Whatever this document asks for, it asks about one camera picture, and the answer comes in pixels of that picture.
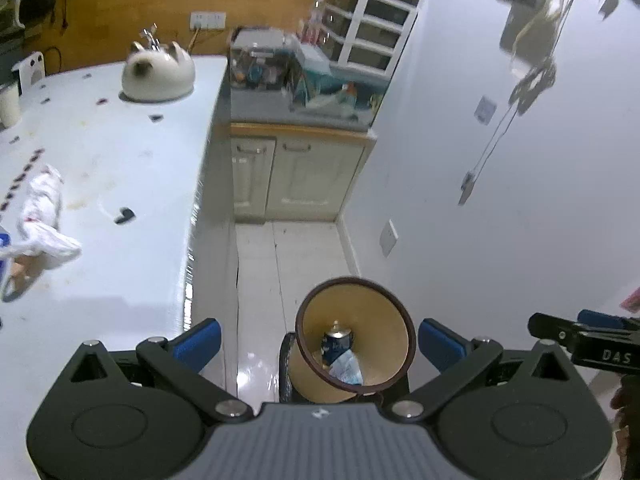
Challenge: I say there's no round brown-rimmed trash bin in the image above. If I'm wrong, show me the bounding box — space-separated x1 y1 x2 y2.
288 276 416 404

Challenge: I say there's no white cat-shaped teapot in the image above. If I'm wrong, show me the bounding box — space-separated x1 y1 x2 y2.
122 24 195 103

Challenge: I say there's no clear plastic storage box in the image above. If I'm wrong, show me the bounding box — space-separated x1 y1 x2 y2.
229 26 296 91

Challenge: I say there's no small black table object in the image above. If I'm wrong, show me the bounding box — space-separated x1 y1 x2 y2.
114 207 136 226

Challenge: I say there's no cream lower cabinet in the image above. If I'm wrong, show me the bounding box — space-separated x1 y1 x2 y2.
231 122 376 223

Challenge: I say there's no right human hand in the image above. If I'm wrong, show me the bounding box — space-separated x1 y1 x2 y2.
611 375 640 480

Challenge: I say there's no white tissue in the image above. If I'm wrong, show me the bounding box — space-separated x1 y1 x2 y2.
1 164 81 263

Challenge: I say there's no teal clear plastic wrapper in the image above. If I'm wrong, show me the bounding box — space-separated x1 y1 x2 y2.
329 350 363 386

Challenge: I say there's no clear plastic water bottle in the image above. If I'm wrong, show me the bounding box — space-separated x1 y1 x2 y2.
302 0 326 44

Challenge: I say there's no hanging wall ornament string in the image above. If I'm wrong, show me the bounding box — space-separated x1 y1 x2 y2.
456 0 624 207

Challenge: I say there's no crushed blue soda can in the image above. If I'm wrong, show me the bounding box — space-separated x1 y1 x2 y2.
320 321 354 366

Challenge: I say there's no white drawer organizer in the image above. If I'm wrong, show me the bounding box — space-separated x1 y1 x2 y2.
318 0 418 80

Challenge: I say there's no white wall socket plate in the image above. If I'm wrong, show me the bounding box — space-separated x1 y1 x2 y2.
378 220 399 257

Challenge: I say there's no white paper cup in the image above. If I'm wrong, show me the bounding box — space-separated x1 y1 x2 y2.
0 81 21 128

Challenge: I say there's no white wall power strip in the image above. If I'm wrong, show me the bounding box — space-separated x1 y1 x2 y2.
189 11 227 30

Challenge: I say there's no teal illustrated box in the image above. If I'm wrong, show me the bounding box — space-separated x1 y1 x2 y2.
288 42 388 126

